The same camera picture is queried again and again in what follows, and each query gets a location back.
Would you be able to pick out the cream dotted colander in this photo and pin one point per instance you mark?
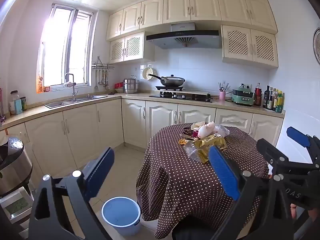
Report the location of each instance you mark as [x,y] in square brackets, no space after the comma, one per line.
[145,73]

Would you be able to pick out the white plastic bag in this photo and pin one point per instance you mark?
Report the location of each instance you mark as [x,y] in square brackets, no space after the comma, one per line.
[205,130]

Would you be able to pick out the blue plastic bucket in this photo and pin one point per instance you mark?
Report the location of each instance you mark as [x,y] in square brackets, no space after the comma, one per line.
[120,212]

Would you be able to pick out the person's right hand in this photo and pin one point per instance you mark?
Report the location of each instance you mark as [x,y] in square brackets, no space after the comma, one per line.
[313,214]

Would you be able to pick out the stainless steel sink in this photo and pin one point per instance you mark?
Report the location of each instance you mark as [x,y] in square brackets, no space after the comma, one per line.
[75,100]

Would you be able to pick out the white bowl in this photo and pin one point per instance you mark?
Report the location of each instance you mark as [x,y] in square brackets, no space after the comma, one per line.
[119,90]

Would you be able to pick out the green electric cooker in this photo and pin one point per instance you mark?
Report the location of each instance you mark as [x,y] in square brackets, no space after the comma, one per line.
[242,97]

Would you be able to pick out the orange bottle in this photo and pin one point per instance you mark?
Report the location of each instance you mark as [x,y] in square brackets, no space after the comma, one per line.
[40,85]

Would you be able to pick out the row of cream lower cabinets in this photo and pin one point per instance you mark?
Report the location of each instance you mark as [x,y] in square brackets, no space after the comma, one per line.
[80,130]

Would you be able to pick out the black wok with lid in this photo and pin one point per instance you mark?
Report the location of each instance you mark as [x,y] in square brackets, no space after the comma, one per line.
[172,80]

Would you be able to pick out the teal box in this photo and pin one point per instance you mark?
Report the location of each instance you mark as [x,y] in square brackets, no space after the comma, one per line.
[18,107]

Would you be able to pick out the row of cream cabinets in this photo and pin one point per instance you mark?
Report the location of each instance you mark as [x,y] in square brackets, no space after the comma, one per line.
[80,130]
[200,7]

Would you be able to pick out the hanging metal spatula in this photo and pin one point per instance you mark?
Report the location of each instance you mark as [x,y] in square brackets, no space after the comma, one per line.
[96,87]

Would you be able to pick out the cream paper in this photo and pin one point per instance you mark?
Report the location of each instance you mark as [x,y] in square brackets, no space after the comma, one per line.
[197,125]

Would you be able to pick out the bundle of chopsticks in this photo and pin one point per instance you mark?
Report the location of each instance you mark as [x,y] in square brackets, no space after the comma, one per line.
[223,87]

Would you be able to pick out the gold foil snack wrapper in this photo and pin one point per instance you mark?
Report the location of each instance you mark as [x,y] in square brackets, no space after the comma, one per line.
[201,155]
[212,142]

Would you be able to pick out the orange candy wrapper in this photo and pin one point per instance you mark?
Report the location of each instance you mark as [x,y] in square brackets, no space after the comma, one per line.
[182,142]

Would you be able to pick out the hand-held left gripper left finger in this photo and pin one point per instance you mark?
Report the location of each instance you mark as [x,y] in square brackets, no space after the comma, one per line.
[100,171]

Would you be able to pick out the dark brown snack wrapper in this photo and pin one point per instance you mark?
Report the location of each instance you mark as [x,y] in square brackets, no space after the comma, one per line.
[188,131]

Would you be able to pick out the dark green container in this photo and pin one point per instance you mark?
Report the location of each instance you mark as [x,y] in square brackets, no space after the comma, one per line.
[23,104]

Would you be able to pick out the black gas stove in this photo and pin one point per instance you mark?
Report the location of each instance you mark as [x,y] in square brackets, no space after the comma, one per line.
[180,97]

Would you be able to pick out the wall utensil rack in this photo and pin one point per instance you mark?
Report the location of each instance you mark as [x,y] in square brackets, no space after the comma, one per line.
[102,66]

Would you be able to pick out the brown polka dot tablecloth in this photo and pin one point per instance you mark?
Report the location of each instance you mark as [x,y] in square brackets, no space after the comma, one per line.
[187,185]

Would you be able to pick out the pink utensil holder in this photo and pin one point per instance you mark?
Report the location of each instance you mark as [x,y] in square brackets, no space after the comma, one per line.
[222,96]

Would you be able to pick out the hanging metal ladle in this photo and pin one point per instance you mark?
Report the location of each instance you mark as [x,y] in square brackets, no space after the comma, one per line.
[107,86]

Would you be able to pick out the stainless steel rice cooker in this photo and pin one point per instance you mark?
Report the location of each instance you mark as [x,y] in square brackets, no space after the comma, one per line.
[13,170]

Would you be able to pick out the red bowl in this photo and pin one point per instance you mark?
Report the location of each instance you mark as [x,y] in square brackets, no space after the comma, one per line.
[119,85]

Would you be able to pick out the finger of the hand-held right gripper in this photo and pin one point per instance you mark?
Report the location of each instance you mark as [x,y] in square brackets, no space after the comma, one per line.
[297,136]
[271,148]

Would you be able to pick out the row of cream upper cabinets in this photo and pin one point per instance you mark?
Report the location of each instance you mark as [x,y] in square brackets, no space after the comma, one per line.
[200,7]

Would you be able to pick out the cream lattice door cabinet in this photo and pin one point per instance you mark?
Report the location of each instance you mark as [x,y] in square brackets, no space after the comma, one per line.
[130,47]
[250,46]

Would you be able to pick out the grey clear plastic bag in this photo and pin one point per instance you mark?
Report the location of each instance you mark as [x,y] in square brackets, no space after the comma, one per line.
[222,130]

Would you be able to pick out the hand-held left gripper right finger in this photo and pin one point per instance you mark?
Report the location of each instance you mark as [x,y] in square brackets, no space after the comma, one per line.
[222,175]

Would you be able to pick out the black range hood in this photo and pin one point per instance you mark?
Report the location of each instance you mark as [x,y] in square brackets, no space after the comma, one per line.
[185,38]

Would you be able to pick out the round metal sieve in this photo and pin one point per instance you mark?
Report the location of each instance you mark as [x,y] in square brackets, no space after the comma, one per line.
[317,46]

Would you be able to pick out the person's black pants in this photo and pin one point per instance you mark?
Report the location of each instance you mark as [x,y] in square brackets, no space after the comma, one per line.
[192,232]

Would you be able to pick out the stainless steel steamer pot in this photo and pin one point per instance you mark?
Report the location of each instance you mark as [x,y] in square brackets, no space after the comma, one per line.
[132,85]

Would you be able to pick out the group of condiment bottles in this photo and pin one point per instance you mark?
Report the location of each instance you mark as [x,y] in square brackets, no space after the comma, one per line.
[271,100]

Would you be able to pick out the clear storage jar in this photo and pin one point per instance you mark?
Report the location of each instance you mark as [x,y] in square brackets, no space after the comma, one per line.
[13,96]

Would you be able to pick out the sliding glass window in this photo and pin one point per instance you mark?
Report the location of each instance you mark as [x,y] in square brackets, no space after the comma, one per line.
[67,47]

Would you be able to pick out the clear plastic wrapper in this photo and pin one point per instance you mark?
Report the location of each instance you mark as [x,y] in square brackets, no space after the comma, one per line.
[190,151]

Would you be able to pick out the chrome kitchen faucet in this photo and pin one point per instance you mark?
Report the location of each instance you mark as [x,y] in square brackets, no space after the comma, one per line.
[73,90]

